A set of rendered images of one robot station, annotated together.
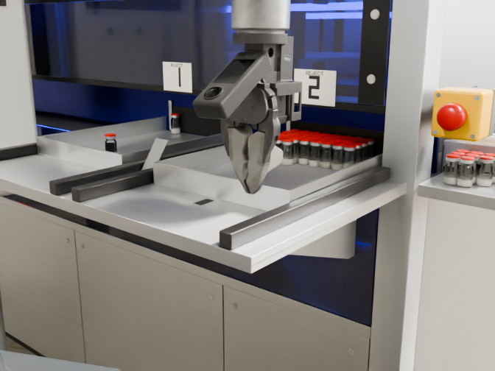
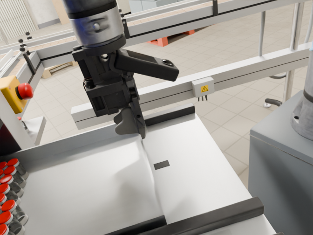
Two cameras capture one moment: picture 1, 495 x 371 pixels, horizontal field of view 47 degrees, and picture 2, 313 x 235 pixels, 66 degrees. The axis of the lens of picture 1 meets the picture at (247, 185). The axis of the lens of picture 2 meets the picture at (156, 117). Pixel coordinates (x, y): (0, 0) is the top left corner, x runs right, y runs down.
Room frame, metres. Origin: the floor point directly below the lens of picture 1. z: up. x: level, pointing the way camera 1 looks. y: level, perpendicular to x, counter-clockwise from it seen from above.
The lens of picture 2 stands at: (1.00, 0.31, 1.21)
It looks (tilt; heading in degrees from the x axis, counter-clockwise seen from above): 34 degrees down; 226
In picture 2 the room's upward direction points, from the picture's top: 13 degrees counter-clockwise
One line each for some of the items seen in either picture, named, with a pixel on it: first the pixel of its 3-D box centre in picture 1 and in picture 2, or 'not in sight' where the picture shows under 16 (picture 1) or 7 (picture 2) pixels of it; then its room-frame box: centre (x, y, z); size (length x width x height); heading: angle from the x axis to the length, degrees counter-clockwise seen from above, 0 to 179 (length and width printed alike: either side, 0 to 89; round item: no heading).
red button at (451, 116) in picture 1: (452, 116); (23, 92); (0.82, -0.30, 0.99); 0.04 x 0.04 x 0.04; 51
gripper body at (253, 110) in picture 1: (262, 80); (110, 74); (0.77, -0.02, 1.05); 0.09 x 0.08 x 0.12; 141
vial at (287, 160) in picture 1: (287, 152); (15, 213); (1.00, -0.07, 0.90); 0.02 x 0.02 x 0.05
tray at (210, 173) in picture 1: (282, 165); (57, 188); (0.92, -0.06, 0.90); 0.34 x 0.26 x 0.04; 142
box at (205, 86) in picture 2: not in sight; (203, 87); (-0.09, -0.38, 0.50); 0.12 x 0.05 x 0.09; 141
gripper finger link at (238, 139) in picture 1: (250, 157); (130, 127); (0.77, 0.00, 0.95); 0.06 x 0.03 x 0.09; 141
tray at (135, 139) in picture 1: (147, 140); not in sight; (1.14, 0.20, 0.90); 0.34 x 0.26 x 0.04; 141
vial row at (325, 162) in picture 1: (310, 152); (7, 201); (0.99, -0.11, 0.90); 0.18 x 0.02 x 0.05; 52
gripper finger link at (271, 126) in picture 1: (262, 128); not in sight; (0.73, -0.02, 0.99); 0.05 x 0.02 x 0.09; 51
